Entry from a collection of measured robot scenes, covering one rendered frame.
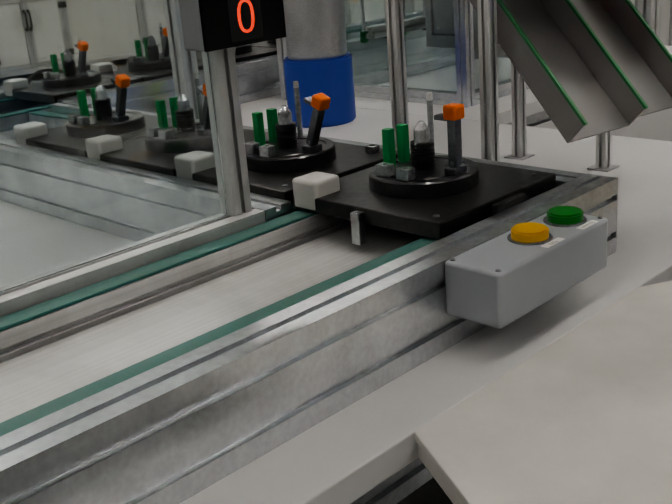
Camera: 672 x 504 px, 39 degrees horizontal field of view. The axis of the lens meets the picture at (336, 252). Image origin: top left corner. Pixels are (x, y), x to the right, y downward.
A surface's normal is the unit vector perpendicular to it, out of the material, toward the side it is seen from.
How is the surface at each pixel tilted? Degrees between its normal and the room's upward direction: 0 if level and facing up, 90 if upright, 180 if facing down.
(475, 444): 0
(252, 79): 90
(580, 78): 45
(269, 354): 90
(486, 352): 0
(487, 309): 90
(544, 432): 0
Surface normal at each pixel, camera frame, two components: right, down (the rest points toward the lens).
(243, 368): 0.71, 0.18
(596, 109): 0.36, -0.50
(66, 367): -0.07, -0.94
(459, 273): -0.70, 0.29
